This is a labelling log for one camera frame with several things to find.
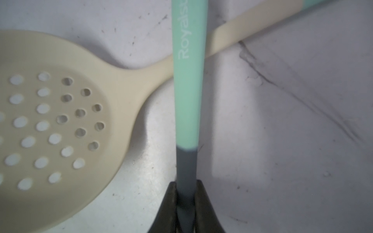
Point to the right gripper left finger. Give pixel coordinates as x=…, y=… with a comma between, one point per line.
x=166, y=217

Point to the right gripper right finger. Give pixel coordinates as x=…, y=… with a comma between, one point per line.
x=206, y=220

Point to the cream skimmer mint handle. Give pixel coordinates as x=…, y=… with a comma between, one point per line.
x=67, y=116

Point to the grey skimmer mint handle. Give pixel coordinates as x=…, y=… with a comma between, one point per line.
x=189, y=33

